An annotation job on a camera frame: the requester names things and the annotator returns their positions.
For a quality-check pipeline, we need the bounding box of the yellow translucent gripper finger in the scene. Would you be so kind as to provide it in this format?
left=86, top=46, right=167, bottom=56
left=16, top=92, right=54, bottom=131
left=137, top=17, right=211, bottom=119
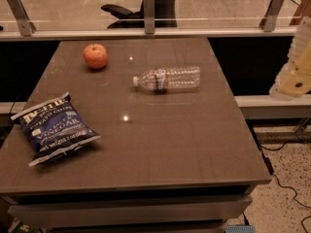
left=269, top=17, right=311, bottom=100

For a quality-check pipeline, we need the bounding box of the clear plastic water bottle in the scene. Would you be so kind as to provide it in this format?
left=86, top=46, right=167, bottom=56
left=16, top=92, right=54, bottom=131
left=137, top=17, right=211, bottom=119
left=133, top=66, right=201, bottom=92

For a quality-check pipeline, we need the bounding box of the black office chair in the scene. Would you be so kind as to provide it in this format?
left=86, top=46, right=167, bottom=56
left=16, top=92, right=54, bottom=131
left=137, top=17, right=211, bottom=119
left=101, top=0, right=177, bottom=28

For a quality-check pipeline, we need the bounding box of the red apple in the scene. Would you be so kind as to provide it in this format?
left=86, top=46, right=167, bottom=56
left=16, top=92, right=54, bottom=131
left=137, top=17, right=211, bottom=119
left=83, top=44, right=108, bottom=69

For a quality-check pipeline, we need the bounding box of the blue potato chips bag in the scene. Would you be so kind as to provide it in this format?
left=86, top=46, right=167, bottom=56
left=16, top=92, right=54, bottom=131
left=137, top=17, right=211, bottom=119
left=11, top=92, right=100, bottom=167

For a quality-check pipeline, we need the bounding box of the glass railing panel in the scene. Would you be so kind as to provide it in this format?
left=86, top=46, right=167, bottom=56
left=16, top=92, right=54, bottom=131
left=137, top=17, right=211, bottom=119
left=0, top=0, right=305, bottom=34

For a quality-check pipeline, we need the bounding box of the right metal railing bracket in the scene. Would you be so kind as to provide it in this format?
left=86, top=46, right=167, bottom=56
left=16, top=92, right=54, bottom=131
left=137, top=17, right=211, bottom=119
left=259, top=0, right=285, bottom=32

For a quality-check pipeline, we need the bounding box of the metal railing bracket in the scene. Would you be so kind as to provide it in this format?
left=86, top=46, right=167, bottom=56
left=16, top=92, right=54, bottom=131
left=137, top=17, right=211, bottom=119
left=259, top=0, right=285, bottom=32
left=143, top=0, right=156, bottom=34
left=7, top=0, right=36, bottom=37

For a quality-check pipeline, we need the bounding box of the black floor cable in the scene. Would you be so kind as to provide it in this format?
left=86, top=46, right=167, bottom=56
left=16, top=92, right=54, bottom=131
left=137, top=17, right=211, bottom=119
left=249, top=123, right=311, bottom=233

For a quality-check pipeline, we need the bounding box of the middle metal railing bracket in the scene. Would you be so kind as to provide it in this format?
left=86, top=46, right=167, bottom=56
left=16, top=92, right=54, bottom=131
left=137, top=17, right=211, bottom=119
left=143, top=0, right=156, bottom=34

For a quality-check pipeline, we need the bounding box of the left metal railing bracket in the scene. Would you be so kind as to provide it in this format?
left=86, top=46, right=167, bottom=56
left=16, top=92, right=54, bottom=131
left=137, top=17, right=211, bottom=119
left=7, top=0, right=36, bottom=37

